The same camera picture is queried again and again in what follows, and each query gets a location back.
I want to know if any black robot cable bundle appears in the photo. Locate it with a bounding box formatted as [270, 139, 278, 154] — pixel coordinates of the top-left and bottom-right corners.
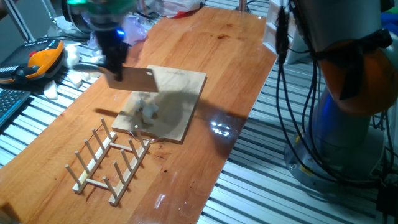
[275, 0, 398, 189]

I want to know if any orange black teach pendant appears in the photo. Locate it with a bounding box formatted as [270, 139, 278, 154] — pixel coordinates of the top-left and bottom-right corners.
[0, 37, 65, 86]

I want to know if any large white radish chunk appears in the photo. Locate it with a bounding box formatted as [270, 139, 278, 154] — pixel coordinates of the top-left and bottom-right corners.
[62, 45, 81, 69]

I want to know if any black computer keyboard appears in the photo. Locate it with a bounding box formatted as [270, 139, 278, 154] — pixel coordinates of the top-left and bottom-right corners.
[0, 88, 32, 128]

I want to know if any light wooden cutting board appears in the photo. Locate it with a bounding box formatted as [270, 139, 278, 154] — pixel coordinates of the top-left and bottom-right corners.
[111, 64, 208, 144]

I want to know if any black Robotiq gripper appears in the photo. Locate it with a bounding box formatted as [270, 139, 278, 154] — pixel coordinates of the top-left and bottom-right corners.
[94, 28, 130, 83]

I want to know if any white plastic box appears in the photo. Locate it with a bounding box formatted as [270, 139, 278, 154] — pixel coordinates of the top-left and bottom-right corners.
[262, 0, 312, 65]

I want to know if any grey metal stand leg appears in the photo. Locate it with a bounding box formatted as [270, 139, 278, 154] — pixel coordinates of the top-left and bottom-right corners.
[1, 0, 37, 43]

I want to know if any white red-print plastic bag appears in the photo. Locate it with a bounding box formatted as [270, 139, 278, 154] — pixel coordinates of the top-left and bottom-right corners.
[146, 0, 203, 19]

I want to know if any black round object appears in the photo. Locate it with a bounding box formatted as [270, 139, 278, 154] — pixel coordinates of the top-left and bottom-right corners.
[61, 0, 94, 34]

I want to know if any wooden peg dish rack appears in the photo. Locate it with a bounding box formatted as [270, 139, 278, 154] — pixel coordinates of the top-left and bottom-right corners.
[64, 117, 150, 207]

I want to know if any steel cleaver knife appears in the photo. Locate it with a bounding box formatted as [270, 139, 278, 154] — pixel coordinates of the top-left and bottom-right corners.
[73, 62, 159, 93]

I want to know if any large varnished wooden board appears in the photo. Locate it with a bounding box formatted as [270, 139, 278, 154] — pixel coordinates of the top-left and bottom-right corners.
[0, 6, 277, 224]

